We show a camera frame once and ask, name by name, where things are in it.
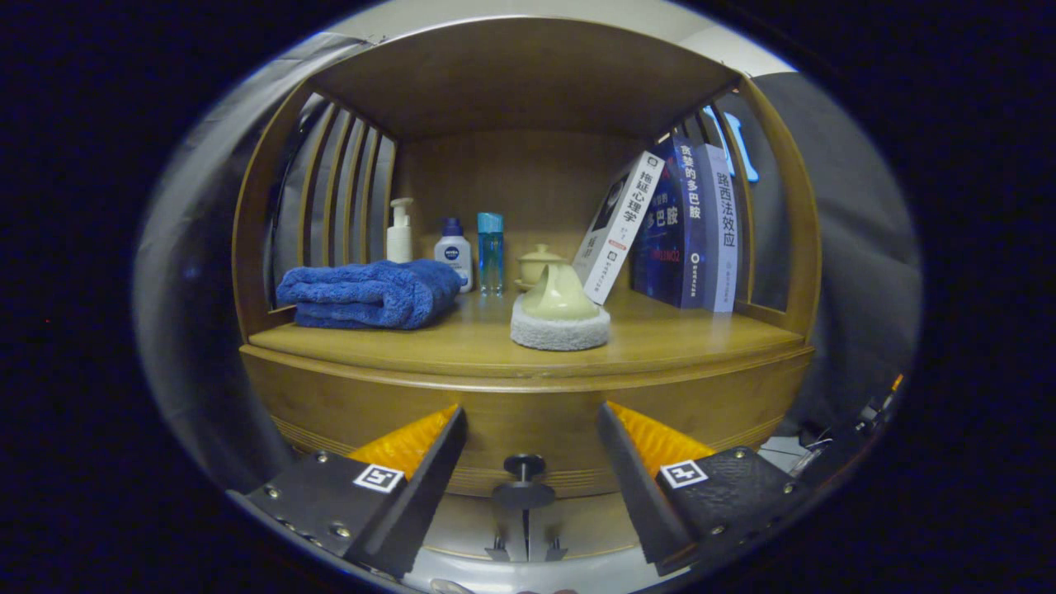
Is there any wooden cabinet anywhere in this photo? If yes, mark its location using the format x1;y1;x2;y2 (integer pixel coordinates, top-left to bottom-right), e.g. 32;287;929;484
231;16;823;563

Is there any wooden countertop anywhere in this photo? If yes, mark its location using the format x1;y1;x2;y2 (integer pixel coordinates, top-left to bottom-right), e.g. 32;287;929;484
247;289;807;380

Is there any white bottle with blue cap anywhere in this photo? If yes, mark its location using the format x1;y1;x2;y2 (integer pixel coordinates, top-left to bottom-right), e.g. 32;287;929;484
434;217;474;294

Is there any white book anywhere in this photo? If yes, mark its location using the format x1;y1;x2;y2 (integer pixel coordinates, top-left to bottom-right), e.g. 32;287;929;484
572;150;666;306

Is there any wooden cabinet door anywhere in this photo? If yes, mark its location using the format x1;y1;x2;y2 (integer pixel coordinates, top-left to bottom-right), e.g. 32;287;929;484
425;493;529;562
525;493;653;555

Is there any clear blue bottle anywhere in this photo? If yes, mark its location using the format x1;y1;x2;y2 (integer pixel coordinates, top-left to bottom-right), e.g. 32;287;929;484
478;212;505;296

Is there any folded blue towel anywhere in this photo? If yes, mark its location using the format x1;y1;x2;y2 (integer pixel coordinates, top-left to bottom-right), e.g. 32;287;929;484
276;259;464;331

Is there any pale purple book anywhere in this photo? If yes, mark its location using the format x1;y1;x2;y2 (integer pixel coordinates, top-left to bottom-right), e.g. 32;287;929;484
695;144;742;314

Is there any black and orange tool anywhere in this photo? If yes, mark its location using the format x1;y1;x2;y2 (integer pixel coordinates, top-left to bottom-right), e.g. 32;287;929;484
854;373;907;434

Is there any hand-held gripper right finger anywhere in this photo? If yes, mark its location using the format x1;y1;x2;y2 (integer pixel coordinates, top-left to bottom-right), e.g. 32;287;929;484
596;402;813;578

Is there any white pump bottle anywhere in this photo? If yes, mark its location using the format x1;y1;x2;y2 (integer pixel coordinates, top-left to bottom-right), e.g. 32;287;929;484
386;197;414;265

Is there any dark blue book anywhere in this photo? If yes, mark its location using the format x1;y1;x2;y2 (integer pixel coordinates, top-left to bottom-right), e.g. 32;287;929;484
631;136;709;310

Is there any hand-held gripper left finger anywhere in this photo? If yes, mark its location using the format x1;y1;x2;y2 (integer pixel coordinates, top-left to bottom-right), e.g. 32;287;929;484
246;404;469;580

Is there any cream lidded teacup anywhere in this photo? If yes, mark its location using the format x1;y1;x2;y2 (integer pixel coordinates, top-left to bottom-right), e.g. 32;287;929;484
515;243;568;292

